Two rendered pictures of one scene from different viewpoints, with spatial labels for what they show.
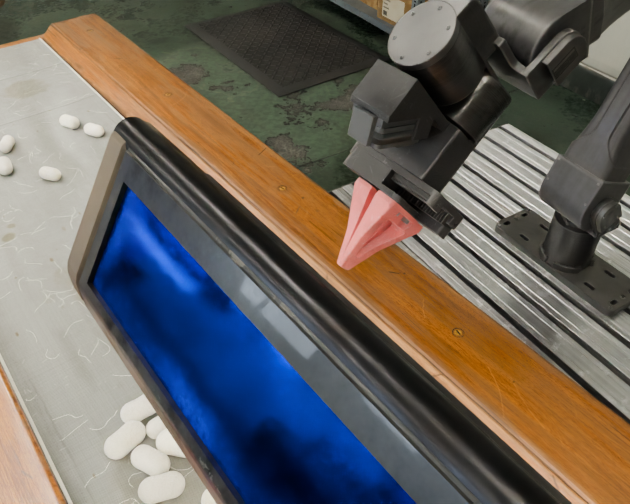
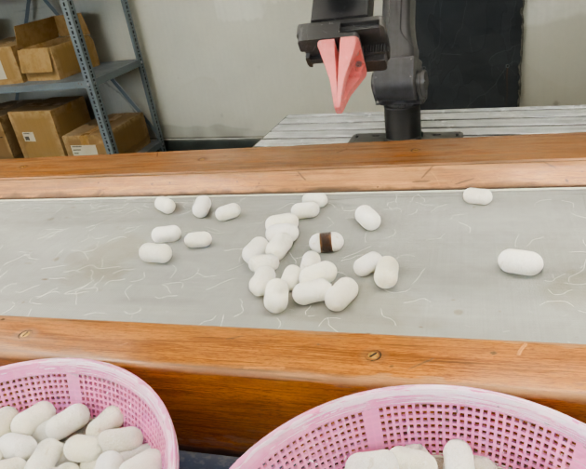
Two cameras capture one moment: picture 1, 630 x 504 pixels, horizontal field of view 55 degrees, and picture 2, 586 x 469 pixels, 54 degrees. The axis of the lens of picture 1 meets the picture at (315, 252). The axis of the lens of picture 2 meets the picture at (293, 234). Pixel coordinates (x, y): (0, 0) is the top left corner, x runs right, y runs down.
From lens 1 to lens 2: 0.44 m
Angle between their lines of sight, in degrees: 31
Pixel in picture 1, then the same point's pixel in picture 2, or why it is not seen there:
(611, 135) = (400, 27)
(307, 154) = not seen: hidden behind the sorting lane
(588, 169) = (398, 55)
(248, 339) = not seen: outside the picture
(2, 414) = (156, 331)
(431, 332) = (401, 156)
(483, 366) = (449, 152)
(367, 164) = (319, 31)
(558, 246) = (401, 127)
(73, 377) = (174, 308)
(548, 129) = not seen: hidden behind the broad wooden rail
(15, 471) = (221, 341)
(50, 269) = (52, 283)
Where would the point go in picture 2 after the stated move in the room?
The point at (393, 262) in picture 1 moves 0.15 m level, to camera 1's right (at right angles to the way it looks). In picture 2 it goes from (332, 149) to (407, 117)
